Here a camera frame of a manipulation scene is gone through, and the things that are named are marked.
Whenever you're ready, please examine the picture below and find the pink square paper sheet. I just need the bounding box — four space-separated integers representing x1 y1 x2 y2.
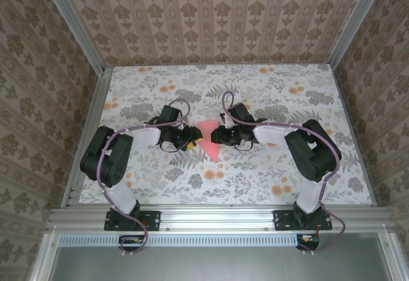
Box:
196 119 222 163

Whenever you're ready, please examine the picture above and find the floral patterned table cover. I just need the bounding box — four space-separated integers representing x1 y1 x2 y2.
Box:
78 64 374 206

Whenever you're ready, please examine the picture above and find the black controller board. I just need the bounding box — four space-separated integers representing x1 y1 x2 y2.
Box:
118 234 145 252
296 233 321 252

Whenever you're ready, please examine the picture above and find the grey metal panel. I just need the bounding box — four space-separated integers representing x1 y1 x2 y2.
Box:
30 232 409 281

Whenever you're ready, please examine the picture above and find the black looped gripper cable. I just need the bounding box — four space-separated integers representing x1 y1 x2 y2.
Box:
235 140 256 151
158 140 182 154

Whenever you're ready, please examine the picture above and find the aluminium mounting rail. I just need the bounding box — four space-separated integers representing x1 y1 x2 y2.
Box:
46 207 397 232

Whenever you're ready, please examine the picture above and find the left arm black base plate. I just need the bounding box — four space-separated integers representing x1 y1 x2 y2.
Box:
104 209 161 232

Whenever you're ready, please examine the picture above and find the aluminium side rail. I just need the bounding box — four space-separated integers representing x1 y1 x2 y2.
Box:
60 66 112 208

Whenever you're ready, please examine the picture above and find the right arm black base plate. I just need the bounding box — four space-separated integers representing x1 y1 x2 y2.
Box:
274 209 333 232

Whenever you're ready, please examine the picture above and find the slotted grey cable duct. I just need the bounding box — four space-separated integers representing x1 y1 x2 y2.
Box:
59 233 303 247

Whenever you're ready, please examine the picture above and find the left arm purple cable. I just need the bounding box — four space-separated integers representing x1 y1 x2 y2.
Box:
96 97 192 258

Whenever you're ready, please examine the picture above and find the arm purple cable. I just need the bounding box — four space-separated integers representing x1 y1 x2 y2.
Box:
222 90 348 257
96 97 192 258

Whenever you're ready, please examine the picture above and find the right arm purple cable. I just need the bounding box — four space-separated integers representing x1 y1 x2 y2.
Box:
222 90 348 257

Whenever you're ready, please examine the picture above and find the aluminium frame post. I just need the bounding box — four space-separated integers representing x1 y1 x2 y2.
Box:
38 0 108 74
326 0 389 68

